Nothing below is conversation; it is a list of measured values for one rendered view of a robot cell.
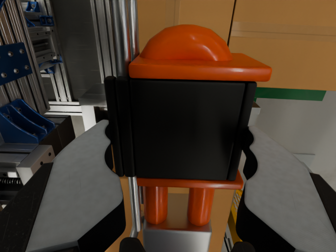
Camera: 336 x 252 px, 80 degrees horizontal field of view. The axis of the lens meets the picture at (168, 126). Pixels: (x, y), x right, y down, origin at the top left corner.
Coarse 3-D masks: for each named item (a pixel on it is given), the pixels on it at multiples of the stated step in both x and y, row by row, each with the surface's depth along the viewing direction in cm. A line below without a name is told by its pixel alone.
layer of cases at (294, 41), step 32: (160, 0) 67; (192, 0) 67; (224, 0) 67; (256, 0) 66; (288, 0) 66; (320, 0) 66; (224, 32) 71; (256, 32) 71; (288, 32) 71; (320, 32) 70; (288, 64) 76; (320, 64) 76
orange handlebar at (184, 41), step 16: (160, 32) 12; (176, 32) 11; (192, 32) 11; (208, 32) 11; (144, 48) 12; (160, 48) 11; (176, 48) 11; (192, 48) 11; (208, 48) 11; (224, 48) 11; (144, 192) 17; (160, 192) 16; (192, 192) 17; (208, 192) 16; (144, 208) 18; (160, 208) 17; (192, 208) 17; (208, 208) 17
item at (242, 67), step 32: (160, 64) 10; (192, 64) 10; (224, 64) 10; (256, 64) 11; (160, 96) 11; (192, 96) 11; (224, 96) 11; (160, 128) 12; (192, 128) 12; (224, 128) 12; (160, 160) 13; (192, 160) 13; (224, 160) 13
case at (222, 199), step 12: (120, 180) 51; (168, 192) 52; (180, 192) 52; (216, 192) 52; (228, 192) 52; (216, 204) 54; (228, 204) 54; (216, 216) 56; (216, 228) 59; (120, 240) 63; (216, 240) 62
